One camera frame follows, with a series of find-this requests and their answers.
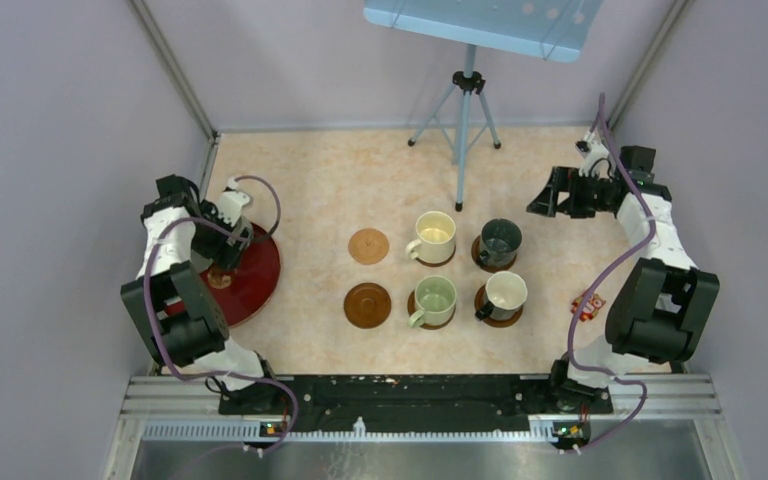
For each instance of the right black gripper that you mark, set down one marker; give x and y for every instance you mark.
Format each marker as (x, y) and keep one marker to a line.
(566, 180)

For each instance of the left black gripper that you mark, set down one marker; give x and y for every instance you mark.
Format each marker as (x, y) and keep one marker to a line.
(226, 256)

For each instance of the dark grey cup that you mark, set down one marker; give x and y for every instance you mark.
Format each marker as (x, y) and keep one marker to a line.
(500, 241)

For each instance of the dark wooden coaster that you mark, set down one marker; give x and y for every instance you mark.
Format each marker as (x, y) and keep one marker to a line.
(416, 321)
(488, 268)
(437, 264)
(367, 305)
(488, 313)

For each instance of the white cup dark inside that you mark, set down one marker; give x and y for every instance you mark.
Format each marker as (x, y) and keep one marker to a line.
(506, 290)

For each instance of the cream mug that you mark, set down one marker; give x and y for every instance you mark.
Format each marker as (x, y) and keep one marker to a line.
(435, 237)

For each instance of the light wooden coaster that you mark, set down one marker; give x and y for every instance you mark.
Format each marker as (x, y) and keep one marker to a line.
(368, 246)

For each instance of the light green mug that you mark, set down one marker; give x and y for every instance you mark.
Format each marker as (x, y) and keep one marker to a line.
(435, 296)

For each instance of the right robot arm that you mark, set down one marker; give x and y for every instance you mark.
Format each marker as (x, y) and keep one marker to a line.
(661, 310)

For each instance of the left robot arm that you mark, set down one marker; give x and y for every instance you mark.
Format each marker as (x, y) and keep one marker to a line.
(208, 355)

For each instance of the red round tray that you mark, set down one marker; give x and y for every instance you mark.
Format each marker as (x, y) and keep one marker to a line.
(190, 294)

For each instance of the red owl figurine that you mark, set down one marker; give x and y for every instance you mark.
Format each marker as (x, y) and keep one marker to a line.
(589, 309)

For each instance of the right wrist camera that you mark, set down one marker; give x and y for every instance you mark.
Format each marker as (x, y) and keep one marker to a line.
(593, 153)

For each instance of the aluminium frame rail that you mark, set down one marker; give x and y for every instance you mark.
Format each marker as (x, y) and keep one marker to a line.
(649, 426)

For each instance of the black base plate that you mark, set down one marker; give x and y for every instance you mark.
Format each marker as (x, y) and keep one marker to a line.
(460, 403)

